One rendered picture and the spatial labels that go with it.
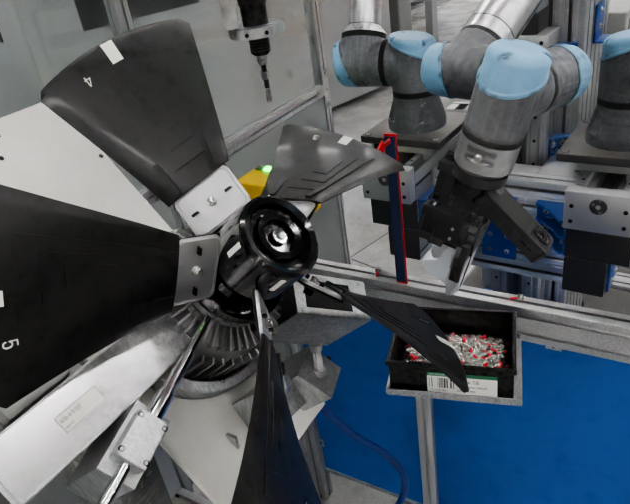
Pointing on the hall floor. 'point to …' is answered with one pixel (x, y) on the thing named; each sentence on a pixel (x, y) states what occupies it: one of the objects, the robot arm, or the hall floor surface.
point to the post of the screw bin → (427, 449)
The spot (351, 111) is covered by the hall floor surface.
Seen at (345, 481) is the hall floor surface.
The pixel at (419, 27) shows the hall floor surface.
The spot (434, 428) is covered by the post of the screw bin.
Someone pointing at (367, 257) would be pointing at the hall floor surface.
